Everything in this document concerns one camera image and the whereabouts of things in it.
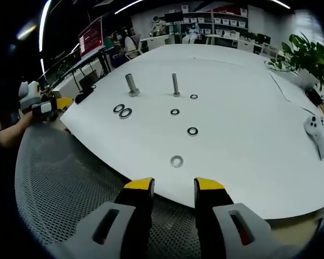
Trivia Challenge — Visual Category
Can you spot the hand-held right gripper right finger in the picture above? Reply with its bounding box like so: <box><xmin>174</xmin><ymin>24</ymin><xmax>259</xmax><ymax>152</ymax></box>
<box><xmin>193</xmin><ymin>177</ymin><xmax>292</xmax><ymax>259</ymax></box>

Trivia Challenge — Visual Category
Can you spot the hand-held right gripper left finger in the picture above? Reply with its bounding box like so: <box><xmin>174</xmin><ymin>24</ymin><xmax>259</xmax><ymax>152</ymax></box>
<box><xmin>53</xmin><ymin>177</ymin><xmax>155</xmax><ymax>259</ymax></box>

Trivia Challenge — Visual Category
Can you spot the medium bright steel washer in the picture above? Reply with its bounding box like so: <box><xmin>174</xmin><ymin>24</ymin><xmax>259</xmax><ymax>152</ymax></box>
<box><xmin>170</xmin><ymin>155</ymin><xmax>185</xmax><ymax>168</ymax></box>

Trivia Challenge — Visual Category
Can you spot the thick threaded stud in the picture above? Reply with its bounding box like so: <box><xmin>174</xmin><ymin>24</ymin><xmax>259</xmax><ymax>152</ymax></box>
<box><xmin>125</xmin><ymin>73</ymin><xmax>140</xmax><ymax>97</ymax></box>

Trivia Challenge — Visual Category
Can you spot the thin threaded stud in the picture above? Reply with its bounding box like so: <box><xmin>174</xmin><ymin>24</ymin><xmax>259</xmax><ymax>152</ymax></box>
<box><xmin>171</xmin><ymin>73</ymin><xmax>181</xmax><ymax>97</ymax></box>

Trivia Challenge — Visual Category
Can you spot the black round object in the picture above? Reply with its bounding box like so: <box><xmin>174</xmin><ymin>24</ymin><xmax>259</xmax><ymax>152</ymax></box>
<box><xmin>75</xmin><ymin>90</ymin><xmax>94</xmax><ymax>104</ymax></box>

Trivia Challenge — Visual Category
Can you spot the grey mesh chair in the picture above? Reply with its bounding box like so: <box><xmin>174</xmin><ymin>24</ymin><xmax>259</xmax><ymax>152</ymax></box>
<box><xmin>15</xmin><ymin>125</ymin><xmax>206</xmax><ymax>259</ymax></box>

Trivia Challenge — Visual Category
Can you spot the ceiling light strip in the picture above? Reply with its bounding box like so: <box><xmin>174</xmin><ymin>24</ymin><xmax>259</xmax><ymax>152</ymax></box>
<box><xmin>38</xmin><ymin>0</ymin><xmax>54</xmax><ymax>52</ymax></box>
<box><xmin>114</xmin><ymin>0</ymin><xmax>144</xmax><ymax>15</ymax></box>

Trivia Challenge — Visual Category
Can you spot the red monitor screen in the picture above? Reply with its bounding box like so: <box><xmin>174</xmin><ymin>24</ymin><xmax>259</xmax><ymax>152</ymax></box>
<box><xmin>78</xmin><ymin>16</ymin><xmax>104</xmax><ymax>59</ymax></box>

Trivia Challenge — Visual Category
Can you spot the white board sheet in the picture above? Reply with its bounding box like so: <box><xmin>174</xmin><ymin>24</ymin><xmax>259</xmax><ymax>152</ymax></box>
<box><xmin>59</xmin><ymin>44</ymin><xmax>324</xmax><ymax>220</ymax></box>

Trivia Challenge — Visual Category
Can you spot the white game controller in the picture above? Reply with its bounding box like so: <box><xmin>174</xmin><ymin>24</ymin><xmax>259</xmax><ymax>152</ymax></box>
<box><xmin>302</xmin><ymin>115</ymin><xmax>324</xmax><ymax>161</ymax></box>

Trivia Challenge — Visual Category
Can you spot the black device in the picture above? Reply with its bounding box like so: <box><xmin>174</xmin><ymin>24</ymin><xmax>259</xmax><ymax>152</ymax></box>
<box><xmin>305</xmin><ymin>87</ymin><xmax>324</xmax><ymax>107</ymax></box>

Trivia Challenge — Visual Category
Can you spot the green potted plant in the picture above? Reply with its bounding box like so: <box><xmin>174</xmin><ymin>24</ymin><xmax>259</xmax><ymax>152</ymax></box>
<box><xmin>267</xmin><ymin>32</ymin><xmax>324</xmax><ymax>103</ymax></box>

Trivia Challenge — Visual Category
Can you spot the shelf with white bins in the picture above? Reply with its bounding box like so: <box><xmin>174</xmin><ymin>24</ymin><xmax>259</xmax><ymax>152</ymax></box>
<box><xmin>181</xmin><ymin>7</ymin><xmax>249</xmax><ymax>37</ymax></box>

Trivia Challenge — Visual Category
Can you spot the thin cable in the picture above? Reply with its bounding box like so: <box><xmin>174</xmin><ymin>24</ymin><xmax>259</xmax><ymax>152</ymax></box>
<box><xmin>269</xmin><ymin>73</ymin><xmax>291</xmax><ymax>103</ymax></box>

